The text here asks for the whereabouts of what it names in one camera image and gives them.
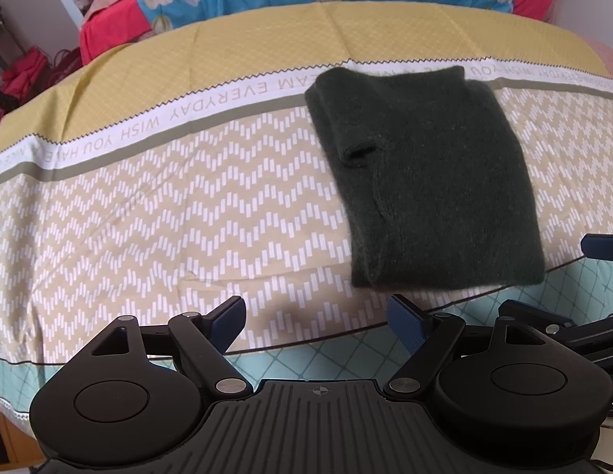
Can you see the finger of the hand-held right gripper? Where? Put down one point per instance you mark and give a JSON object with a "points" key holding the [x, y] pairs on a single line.
{"points": [[538, 318], [600, 244]]}

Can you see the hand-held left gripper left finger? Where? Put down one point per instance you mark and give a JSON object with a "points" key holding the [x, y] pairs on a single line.
{"points": [[229, 323]]}

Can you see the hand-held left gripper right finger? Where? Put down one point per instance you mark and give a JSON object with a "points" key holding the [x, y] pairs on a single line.
{"points": [[405, 326]]}

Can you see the dark green sweater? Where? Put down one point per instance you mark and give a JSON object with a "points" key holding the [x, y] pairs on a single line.
{"points": [[425, 182]]}

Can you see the red clothes pile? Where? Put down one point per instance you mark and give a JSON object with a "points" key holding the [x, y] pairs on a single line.
{"points": [[24, 71]]}

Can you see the yellow zigzag patterned bedsheet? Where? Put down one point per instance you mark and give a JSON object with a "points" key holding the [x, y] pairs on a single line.
{"points": [[163, 207]]}

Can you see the dark bag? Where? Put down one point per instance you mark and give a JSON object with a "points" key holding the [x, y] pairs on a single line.
{"points": [[66, 64]]}

